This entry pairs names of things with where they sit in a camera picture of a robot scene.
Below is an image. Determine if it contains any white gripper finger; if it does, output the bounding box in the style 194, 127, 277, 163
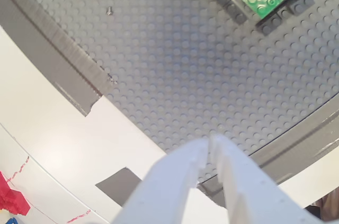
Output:
112, 138, 210, 224
209, 133, 323, 224

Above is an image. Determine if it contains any small grey tape patch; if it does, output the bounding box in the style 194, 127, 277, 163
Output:
95, 166, 145, 208

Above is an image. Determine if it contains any grey tape strip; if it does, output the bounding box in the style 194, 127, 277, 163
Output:
0, 0, 119, 118
197, 99, 339, 208

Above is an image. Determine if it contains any grey studded baseplate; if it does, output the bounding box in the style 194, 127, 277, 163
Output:
0, 0, 339, 191

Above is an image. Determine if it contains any red blue printed object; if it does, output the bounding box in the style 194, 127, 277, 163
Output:
0, 170, 32, 224

